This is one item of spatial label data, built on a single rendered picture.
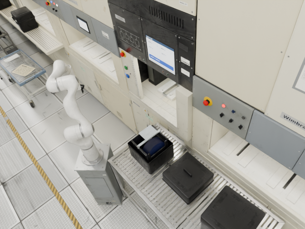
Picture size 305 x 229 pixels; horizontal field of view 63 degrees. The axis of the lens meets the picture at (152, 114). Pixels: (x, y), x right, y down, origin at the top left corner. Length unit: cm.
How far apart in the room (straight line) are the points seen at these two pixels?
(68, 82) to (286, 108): 140
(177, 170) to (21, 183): 209
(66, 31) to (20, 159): 175
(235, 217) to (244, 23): 112
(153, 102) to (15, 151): 211
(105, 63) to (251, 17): 216
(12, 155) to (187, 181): 253
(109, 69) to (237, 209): 201
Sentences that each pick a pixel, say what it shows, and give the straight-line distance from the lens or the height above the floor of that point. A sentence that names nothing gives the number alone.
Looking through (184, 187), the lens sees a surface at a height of 86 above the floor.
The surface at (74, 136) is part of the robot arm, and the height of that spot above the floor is 115.
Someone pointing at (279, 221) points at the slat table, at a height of 76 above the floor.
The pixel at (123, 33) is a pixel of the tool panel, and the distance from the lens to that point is 211.
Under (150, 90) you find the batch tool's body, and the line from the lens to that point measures 259.
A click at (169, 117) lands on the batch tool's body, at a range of 230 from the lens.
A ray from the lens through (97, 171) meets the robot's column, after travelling 226.
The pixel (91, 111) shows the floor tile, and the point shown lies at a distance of 379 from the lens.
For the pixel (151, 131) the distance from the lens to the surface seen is 194.
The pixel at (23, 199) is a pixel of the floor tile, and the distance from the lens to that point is 335.
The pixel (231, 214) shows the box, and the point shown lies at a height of 101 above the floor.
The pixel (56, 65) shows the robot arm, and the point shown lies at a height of 156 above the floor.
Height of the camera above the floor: 261
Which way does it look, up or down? 48 degrees down
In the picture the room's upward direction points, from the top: 9 degrees counter-clockwise
